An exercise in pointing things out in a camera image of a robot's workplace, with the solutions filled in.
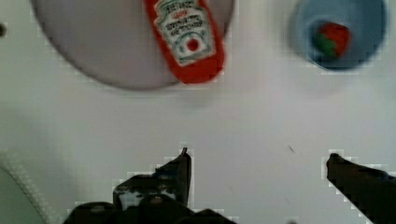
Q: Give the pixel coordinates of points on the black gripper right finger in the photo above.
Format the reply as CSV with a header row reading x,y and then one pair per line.
x,y
371,190

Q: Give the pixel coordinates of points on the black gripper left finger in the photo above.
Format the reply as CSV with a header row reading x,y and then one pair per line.
x,y
158,198

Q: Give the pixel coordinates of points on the red plush ketchup bottle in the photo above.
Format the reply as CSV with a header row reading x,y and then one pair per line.
x,y
188,37

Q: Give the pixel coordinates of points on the green plate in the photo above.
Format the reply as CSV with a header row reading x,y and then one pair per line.
x,y
21,201

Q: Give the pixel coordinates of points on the grey round plate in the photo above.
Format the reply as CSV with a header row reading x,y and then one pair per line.
x,y
112,41

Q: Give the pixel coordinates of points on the plush strawberry in bowl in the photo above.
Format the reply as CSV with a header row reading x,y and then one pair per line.
x,y
332,39

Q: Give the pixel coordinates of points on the blue bowl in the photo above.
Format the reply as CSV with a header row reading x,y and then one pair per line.
x,y
366,20

